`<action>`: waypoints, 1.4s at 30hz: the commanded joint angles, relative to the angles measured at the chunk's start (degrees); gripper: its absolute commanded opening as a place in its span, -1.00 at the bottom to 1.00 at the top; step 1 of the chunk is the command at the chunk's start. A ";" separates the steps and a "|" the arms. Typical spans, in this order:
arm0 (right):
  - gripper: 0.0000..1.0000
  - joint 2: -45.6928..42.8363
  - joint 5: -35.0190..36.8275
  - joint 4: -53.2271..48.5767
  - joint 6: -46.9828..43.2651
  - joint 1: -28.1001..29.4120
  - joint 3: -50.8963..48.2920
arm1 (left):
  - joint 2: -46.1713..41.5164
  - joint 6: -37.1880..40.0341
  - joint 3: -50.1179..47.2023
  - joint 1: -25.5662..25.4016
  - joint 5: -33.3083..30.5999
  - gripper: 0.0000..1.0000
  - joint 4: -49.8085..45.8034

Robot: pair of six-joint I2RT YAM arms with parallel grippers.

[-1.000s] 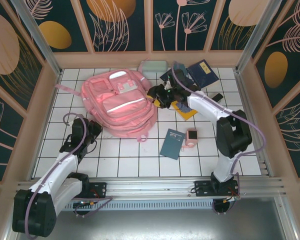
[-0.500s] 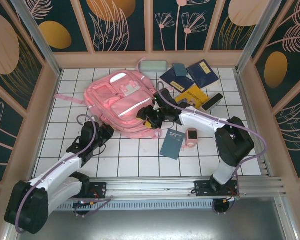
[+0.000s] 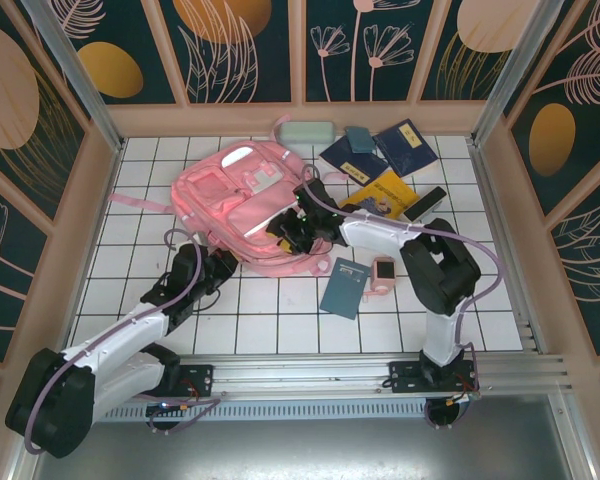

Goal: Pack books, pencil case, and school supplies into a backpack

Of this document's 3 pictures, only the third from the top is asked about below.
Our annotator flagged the teal notebook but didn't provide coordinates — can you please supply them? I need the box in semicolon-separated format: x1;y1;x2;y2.
319;257;372;321

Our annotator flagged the pink backpack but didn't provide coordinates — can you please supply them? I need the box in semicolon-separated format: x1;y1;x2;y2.
108;115;331;279

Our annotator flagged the thin navy book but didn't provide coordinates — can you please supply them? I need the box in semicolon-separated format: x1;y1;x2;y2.
318;135;389;187

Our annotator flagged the yellow book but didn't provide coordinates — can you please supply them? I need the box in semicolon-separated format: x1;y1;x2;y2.
339;169;421;221

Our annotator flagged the pink pencil sharpener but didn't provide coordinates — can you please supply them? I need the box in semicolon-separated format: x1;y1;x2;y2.
362;257;397;304

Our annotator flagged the mint green pencil case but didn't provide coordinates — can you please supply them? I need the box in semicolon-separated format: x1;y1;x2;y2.
278;120;337;148

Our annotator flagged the small teal pouch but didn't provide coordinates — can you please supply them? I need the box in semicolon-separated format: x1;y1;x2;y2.
343;125;376;152

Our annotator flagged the black rectangular eraser block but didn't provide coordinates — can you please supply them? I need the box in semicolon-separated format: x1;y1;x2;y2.
402;186;447;223

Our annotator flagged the thick navy book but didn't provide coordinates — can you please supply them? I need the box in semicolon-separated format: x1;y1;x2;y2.
372;118;440;179

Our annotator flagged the small circuit board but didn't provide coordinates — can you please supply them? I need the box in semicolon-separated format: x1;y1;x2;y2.
146;399;191;417
444;390;482;407

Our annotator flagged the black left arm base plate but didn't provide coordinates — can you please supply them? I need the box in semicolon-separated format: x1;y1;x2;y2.
123;363;215;398

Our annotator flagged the aluminium mounting rail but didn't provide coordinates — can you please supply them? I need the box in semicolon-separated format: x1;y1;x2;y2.
27;353;576;401

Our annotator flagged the slotted grey cable tray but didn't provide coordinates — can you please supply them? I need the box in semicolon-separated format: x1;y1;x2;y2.
47;402;431;424

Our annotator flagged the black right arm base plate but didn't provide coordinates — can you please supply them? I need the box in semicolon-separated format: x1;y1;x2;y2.
388;359;481;401

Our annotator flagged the aluminium side rail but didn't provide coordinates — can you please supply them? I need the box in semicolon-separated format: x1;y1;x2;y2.
467;139;549;357

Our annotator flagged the aluminium frame post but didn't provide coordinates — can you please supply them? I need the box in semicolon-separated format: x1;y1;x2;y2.
19;0;127;152
469;0;567;146

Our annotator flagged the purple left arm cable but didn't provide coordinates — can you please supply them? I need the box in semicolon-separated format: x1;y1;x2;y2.
23;228;226;456

